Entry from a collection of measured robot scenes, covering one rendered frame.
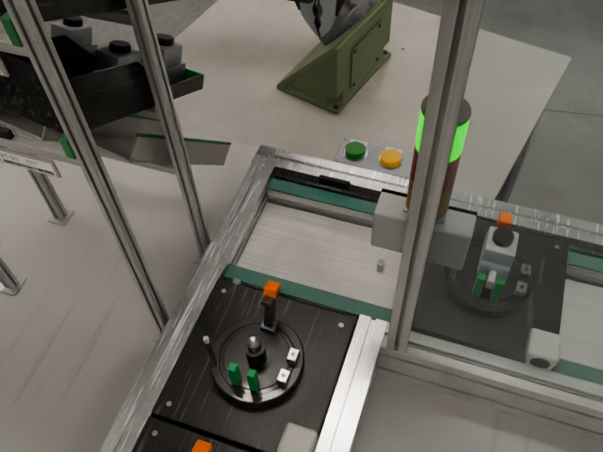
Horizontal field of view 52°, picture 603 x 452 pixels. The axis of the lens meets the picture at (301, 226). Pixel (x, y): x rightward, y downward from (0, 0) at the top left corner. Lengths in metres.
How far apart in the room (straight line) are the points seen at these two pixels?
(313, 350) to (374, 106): 0.68
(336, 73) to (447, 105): 0.81
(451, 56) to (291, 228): 0.66
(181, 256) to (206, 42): 0.66
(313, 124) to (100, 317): 0.62
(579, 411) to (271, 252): 0.55
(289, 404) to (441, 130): 0.49
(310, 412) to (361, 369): 0.10
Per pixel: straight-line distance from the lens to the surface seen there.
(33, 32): 0.66
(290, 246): 1.13
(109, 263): 1.25
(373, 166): 1.20
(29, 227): 1.37
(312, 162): 1.20
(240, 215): 1.13
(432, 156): 0.64
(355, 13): 1.41
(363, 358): 0.98
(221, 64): 1.60
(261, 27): 1.71
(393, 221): 0.77
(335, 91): 1.40
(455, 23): 0.53
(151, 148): 0.97
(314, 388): 0.94
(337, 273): 1.10
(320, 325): 0.99
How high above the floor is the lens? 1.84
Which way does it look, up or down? 53 degrees down
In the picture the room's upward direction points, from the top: 3 degrees counter-clockwise
